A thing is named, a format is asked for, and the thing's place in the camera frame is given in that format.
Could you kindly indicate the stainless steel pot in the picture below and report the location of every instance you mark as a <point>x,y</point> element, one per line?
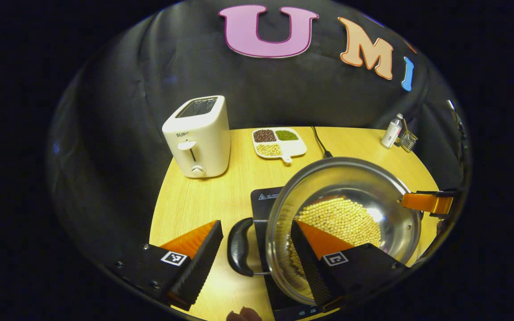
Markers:
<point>328,178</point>

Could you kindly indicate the black backdrop cloth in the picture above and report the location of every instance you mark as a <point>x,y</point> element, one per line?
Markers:
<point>118,133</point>

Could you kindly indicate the white divided bean dish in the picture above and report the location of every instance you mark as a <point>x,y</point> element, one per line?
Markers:
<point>295,147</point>

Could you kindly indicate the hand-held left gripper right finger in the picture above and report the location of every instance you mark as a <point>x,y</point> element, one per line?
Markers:
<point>310,263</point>

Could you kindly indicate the clear labelled bottle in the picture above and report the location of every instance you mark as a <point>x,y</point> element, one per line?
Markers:
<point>391,133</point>

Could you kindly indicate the black induction cooktop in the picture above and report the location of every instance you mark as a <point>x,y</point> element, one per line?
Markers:
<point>263,198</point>

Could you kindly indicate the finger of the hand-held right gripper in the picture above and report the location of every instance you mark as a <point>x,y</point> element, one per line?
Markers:
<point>426,203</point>
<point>440,193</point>

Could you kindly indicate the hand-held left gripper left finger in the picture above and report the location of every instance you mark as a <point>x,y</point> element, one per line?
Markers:
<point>201,265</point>

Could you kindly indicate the white toaster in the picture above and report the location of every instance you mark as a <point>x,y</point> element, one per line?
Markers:
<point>199,142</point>

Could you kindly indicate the wooden stick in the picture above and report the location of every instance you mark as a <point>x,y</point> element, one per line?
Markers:
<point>405,125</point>

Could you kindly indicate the pile of yellow soybeans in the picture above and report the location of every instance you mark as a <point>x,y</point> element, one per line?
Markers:
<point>346,218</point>

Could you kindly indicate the black camera stand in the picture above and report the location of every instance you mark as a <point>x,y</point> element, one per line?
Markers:
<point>458,122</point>

